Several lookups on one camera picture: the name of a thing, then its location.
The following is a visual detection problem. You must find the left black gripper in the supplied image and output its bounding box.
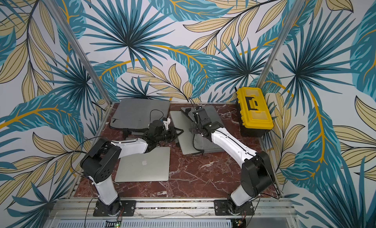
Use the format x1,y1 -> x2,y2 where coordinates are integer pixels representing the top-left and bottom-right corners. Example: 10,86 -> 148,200
156,125 -> 185,143

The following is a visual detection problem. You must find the grey laptop bag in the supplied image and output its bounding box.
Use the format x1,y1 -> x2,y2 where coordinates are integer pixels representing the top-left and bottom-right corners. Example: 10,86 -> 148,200
180,105 -> 224,154
109,98 -> 170,138

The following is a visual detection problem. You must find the silver laptop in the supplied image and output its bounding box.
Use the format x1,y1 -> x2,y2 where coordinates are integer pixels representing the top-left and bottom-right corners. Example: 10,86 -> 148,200
115,147 -> 170,183
169,111 -> 202,155

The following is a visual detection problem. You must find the yellow black toolbox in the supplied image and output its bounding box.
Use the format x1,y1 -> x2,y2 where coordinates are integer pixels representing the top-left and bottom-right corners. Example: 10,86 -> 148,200
237,87 -> 274,138

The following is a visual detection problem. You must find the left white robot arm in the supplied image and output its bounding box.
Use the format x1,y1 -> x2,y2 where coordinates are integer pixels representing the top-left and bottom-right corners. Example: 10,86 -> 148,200
80,118 -> 184,216

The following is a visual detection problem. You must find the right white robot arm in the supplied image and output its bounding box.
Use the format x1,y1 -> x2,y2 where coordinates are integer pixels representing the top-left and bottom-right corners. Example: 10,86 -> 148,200
191,106 -> 275,213

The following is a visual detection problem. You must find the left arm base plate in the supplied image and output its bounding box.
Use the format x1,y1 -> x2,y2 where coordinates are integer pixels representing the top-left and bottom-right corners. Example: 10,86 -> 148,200
93,200 -> 136,217

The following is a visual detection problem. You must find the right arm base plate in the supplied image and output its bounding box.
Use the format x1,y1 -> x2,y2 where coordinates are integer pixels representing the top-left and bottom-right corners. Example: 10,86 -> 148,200
214,199 -> 255,216

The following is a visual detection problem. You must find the front aluminium rail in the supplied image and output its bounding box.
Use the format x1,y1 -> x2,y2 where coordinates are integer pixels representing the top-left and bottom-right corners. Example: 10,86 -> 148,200
48,198 -> 298,220

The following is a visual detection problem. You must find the right aluminium frame post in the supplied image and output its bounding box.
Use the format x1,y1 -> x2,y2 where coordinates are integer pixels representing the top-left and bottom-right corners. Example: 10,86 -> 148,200
256,0 -> 305,88

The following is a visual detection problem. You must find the aluminium frame post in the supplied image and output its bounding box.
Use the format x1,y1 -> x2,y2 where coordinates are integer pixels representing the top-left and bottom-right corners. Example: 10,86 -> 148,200
43,0 -> 112,105
256,0 -> 305,88

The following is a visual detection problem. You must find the left aluminium frame post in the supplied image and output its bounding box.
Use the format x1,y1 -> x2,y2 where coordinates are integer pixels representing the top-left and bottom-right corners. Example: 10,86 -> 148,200
43,0 -> 112,105

